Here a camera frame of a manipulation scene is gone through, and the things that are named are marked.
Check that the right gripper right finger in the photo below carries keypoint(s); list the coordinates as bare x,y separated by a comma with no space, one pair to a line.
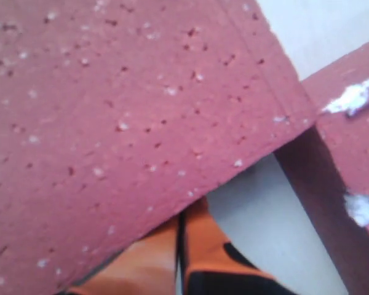
211,264

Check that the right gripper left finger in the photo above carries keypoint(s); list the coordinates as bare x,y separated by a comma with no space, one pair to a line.
148,266

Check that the red brick angled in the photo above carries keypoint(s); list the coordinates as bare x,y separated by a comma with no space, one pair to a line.
330,157

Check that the red brick large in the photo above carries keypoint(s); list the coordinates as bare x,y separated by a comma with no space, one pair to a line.
116,115

